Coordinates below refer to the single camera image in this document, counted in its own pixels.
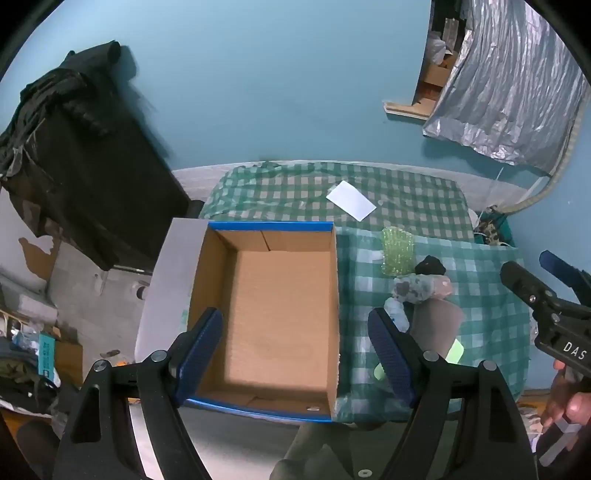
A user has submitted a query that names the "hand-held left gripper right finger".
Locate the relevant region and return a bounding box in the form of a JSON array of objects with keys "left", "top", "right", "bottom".
[{"left": 367, "top": 307, "right": 541, "bottom": 480}]

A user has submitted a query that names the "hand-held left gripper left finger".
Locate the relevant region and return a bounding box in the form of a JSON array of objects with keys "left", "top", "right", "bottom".
[{"left": 53, "top": 307, "right": 225, "bottom": 480}]

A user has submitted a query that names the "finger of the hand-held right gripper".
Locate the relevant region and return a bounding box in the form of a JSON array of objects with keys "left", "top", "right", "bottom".
[
  {"left": 500, "top": 261, "right": 561, "bottom": 320},
  {"left": 539, "top": 250, "right": 591, "bottom": 304}
]

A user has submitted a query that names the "taupe cloth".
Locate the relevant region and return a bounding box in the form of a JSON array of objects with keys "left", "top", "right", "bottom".
[{"left": 409, "top": 299, "right": 464, "bottom": 365}]

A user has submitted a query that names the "light green cloth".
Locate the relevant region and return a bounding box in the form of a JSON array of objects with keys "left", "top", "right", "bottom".
[{"left": 374, "top": 339, "right": 464, "bottom": 381}]

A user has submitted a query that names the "grey patterned soft cloth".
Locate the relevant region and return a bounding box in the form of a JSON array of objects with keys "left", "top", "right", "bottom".
[{"left": 392, "top": 272, "right": 452, "bottom": 305}]

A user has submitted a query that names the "blue-rimmed cardboard box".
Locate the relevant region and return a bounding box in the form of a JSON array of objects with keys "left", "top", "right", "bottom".
[{"left": 185, "top": 222, "right": 342, "bottom": 422}]

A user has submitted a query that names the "small black cloth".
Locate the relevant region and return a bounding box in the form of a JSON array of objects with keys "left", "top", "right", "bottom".
[{"left": 414, "top": 255, "right": 448, "bottom": 277}]

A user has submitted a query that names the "green glittery knitted scrubber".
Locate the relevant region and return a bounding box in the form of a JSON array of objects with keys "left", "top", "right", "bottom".
[{"left": 381, "top": 227, "right": 415, "bottom": 278}]

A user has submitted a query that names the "person's right hand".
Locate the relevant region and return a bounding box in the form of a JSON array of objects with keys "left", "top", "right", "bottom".
[{"left": 540, "top": 359, "right": 591, "bottom": 435}]

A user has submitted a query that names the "light teal checkered cloth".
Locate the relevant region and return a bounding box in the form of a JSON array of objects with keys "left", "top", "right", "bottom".
[{"left": 335, "top": 226, "right": 533, "bottom": 423}]

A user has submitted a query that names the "dark teal patterned bundle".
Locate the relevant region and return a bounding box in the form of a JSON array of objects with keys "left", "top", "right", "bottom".
[{"left": 475, "top": 208, "right": 514, "bottom": 248}]

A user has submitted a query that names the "grey box lid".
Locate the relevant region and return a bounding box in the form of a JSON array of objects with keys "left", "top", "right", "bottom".
[{"left": 135, "top": 218, "right": 209, "bottom": 370}]

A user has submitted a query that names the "white paper card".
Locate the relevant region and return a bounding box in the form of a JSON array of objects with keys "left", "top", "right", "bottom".
[{"left": 326, "top": 181, "right": 377, "bottom": 220}]

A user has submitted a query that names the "teal printed box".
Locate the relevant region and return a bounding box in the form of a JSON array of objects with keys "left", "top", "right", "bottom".
[{"left": 37, "top": 332, "right": 59, "bottom": 385}]

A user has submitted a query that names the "grey mattress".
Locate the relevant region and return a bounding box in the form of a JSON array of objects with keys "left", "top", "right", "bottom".
[{"left": 172, "top": 159, "right": 546, "bottom": 219}]

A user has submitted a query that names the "dark green checkered cloth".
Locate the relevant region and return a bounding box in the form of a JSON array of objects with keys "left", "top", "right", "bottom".
[{"left": 199, "top": 161, "right": 477, "bottom": 241}]

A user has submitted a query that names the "pile of dark clothes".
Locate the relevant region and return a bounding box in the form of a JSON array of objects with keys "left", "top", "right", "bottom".
[{"left": 0, "top": 337, "right": 63, "bottom": 414}]

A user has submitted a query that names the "silver foil sheet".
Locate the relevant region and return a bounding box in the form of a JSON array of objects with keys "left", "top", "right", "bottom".
[{"left": 422, "top": 0, "right": 589, "bottom": 176}]

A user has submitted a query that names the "black draped cabinet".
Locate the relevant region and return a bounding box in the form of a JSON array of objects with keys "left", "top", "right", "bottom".
[{"left": 0, "top": 41, "right": 195, "bottom": 273}]

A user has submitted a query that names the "brown cardboard strip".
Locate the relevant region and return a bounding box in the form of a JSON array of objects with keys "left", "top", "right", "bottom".
[{"left": 383, "top": 102, "right": 435, "bottom": 121}]

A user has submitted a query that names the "brown cardboard carton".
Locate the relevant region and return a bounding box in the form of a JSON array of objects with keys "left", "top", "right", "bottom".
[{"left": 418, "top": 62, "right": 455, "bottom": 92}]

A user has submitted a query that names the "white plastic bag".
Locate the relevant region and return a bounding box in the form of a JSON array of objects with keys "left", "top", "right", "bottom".
[{"left": 426, "top": 31, "right": 451, "bottom": 65}]

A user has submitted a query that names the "crumpled black garment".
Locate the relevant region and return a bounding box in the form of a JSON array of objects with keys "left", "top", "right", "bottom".
[{"left": 0, "top": 41, "right": 139, "bottom": 139}]

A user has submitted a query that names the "white cord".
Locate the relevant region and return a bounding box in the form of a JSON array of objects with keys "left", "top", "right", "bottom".
[{"left": 480, "top": 166, "right": 505, "bottom": 219}]

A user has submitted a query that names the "beige woven strap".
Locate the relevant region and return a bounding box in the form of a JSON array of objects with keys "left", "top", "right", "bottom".
[{"left": 503, "top": 102, "right": 583, "bottom": 214}]

